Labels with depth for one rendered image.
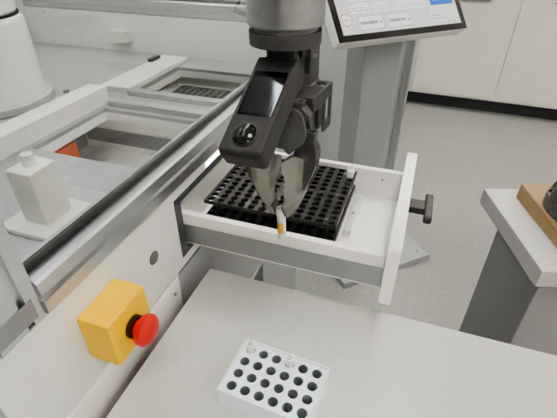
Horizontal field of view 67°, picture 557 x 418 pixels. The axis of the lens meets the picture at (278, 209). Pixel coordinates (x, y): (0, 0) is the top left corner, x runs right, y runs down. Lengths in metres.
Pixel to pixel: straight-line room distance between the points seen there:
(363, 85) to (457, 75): 2.07
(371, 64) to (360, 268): 1.11
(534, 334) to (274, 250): 0.66
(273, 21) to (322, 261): 0.36
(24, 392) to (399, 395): 0.44
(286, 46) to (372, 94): 1.28
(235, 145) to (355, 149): 1.37
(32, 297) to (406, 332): 0.50
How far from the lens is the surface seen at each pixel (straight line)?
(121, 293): 0.55
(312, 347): 0.65
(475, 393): 0.67
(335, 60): 2.39
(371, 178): 0.81
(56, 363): 0.55
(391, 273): 0.60
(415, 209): 0.69
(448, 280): 1.96
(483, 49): 3.61
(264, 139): 0.38
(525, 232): 0.98
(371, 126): 1.73
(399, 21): 1.55
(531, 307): 1.03
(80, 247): 0.51
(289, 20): 0.40
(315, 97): 0.44
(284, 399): 0.57
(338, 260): 0.62
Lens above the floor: 1.28
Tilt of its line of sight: 35 degrees down
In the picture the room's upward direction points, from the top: straight up
